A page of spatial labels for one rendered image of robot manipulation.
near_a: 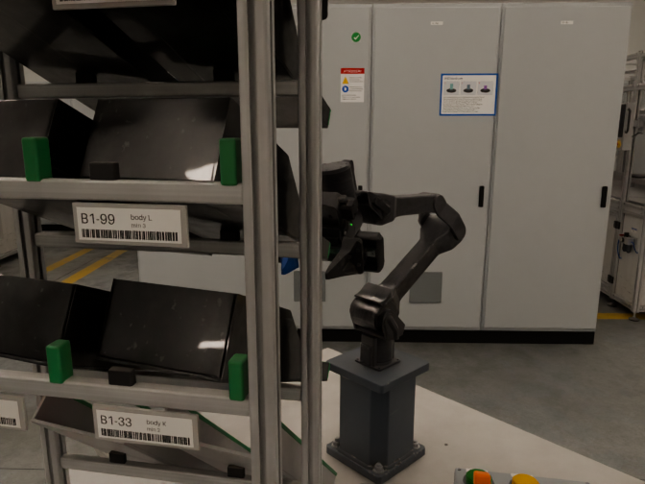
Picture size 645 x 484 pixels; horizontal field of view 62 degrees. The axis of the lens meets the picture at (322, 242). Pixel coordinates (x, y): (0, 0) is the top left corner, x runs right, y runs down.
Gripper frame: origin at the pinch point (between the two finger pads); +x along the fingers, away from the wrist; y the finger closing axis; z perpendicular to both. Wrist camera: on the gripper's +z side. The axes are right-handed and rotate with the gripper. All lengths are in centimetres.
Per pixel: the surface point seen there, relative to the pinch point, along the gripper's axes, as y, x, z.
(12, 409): -9.0, 42.6, 8.0
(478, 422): 23, -31, -54
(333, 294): -90, -234, -157
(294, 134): -115, -252, -50
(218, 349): 5.7, 34.1, 10.4
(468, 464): 23, -15, -50
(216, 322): 5.1, 32.8, 12.1
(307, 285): 8.3, 20.8, 9.1
